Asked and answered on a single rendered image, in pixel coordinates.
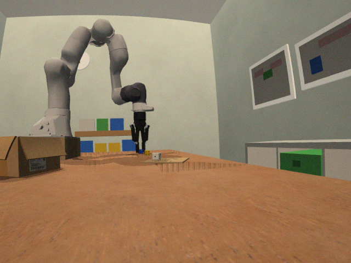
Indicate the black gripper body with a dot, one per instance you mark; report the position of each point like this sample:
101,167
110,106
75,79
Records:
139,117

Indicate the white die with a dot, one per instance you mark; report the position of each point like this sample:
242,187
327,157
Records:
156,156

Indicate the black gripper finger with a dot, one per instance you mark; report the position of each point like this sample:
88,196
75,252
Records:
144,135
135,136

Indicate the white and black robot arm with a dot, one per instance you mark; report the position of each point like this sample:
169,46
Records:
60,75

